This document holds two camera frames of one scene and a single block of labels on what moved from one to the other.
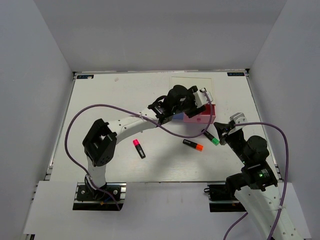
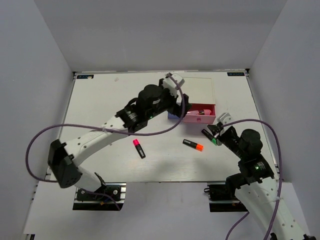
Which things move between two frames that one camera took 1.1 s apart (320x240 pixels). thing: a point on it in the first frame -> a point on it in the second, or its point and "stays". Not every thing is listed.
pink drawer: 204,117 stays
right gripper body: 236,141 stays
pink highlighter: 139,148 stays
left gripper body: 189,106 -> 171,100
